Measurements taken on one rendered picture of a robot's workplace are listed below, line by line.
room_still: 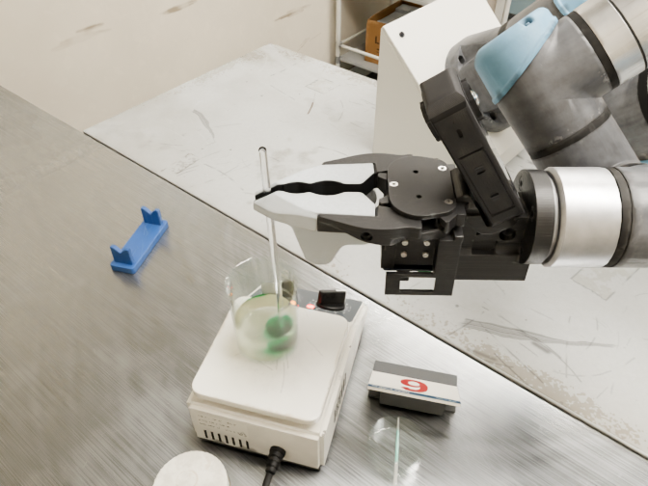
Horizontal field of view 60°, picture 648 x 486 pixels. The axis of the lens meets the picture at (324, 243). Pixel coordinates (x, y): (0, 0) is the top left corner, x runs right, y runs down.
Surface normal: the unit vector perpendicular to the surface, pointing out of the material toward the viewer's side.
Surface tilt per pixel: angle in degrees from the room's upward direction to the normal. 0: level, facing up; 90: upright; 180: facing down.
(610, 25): 57
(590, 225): 62
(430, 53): 43
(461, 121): 91
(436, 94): 33
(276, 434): 90
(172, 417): 0
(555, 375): 0
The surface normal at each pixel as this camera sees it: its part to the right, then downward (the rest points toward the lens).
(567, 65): -0.31, 0.24
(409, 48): 0.51, -0.23
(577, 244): -0.05, 0.53
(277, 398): 0.00, -0.73
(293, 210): -0.45, -0.19
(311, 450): -0.26, 0.65
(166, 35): 0.78, 0.43
